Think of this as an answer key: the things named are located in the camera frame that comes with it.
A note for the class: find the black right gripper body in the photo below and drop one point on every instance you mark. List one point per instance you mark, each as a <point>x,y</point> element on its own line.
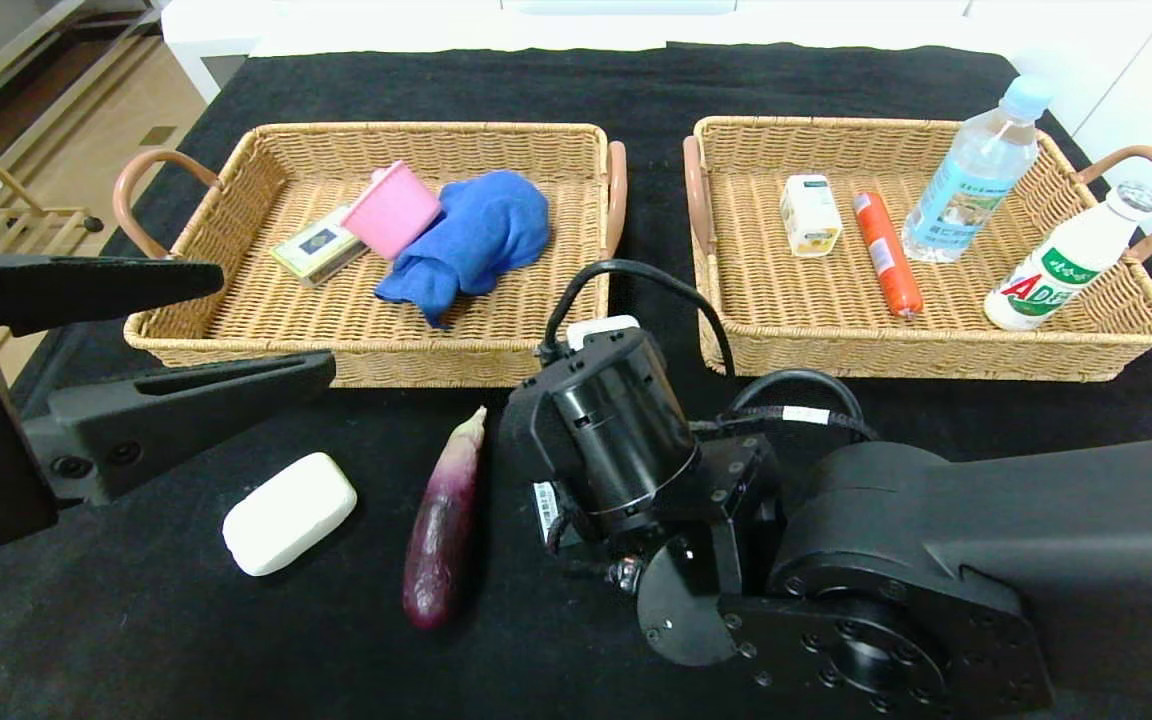
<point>546,499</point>

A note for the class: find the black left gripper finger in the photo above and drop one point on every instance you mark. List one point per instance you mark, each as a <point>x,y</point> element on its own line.
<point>196,410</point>
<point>96,288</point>

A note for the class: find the small white drink carton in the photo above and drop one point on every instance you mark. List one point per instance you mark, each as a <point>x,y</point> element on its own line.
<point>811,215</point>

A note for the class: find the orange sausage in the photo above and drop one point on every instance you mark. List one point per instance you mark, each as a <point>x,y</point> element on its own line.
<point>886,255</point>

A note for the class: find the white milk bottle green label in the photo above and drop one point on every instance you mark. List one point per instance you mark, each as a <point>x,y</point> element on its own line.
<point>1056,270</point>

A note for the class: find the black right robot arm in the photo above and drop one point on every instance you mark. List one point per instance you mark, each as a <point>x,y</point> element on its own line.
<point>936,560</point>

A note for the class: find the wooden rack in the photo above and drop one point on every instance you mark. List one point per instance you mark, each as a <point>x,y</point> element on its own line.
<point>36,225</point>

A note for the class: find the purple eggplant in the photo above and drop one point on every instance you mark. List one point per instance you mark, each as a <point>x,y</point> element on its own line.
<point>441,530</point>

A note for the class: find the white soap bar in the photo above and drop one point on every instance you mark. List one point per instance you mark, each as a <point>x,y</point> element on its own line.
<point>288,515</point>

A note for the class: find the brass floor outlet cover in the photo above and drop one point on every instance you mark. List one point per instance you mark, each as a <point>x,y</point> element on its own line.
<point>159,137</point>

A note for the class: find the cream box with blue print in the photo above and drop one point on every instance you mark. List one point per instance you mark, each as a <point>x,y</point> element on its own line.
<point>316,248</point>

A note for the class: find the blue cloth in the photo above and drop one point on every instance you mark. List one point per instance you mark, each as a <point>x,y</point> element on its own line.
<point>481,235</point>

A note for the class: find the pink plastic cup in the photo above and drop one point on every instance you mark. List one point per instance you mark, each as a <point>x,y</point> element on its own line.
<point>391,212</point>

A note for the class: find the white table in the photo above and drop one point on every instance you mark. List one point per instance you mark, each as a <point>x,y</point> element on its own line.
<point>226,30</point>

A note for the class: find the clear water bottle blue cap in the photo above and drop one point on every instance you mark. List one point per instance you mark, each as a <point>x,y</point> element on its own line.
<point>971,180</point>

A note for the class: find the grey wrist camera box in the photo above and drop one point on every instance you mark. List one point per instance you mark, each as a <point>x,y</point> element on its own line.
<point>601,330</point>

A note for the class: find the grey metal rail frame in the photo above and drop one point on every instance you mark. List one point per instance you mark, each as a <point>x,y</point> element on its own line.
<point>16,52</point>

